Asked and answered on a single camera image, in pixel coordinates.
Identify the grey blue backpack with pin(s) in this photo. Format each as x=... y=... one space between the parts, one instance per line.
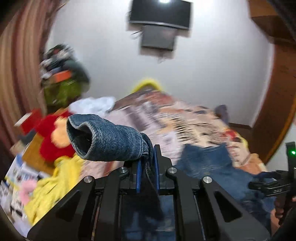
x=222 y=112

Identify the black wall television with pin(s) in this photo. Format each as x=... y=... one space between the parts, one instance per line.
x=175 y=14

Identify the blue denim jacket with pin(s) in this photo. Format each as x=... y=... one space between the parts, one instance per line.
x=228 y=209

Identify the printed newspaper pattern bedspread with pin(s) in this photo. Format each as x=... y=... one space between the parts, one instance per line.
x=172 y=124

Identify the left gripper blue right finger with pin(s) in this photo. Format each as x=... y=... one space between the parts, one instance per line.
x=183 y=189

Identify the pile of clothes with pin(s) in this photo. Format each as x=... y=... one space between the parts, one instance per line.
x=60 y=59

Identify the white cloth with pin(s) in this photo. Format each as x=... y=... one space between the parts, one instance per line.
x=99 y=106

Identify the wooden wardrobe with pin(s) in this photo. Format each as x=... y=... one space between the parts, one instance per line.
x=277 y=20

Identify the green storage box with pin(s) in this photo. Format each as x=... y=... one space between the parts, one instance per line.
x=63 y=93

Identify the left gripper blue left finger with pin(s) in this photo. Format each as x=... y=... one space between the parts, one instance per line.
x=121 y=189

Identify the yellow pillow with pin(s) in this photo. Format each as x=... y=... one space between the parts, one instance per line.
x=148 y=83

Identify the yellow garment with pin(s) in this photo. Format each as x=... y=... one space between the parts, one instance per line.
x=50 y=190

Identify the red plush toy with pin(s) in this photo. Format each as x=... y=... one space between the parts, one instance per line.
x=55 y=143

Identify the red striped curtain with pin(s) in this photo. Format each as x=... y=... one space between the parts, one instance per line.
x=25 y=28

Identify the orange shoe box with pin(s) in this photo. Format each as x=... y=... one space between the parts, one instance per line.
x=60 y=76

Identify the small black wall monitor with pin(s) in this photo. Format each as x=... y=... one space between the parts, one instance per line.
x=158 y=37

